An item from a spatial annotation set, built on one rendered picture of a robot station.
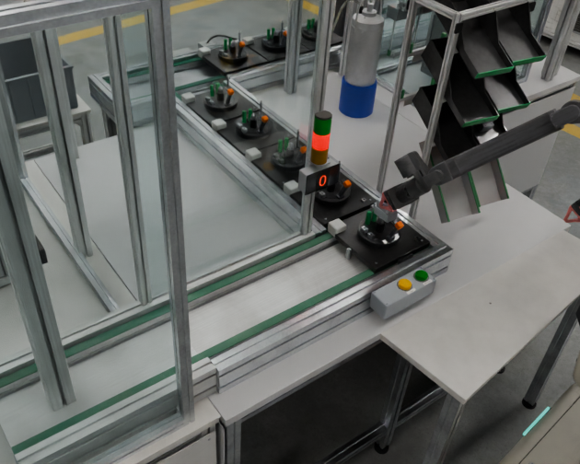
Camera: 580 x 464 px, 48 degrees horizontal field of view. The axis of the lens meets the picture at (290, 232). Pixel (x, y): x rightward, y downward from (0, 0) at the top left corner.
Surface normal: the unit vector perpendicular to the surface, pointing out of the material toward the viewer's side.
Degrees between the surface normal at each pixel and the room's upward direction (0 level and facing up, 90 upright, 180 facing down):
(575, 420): 0
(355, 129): 0
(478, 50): 25
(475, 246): 0
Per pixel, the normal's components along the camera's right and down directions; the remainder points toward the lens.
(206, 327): 0.06, -0.76
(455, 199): 0.35, -0.11
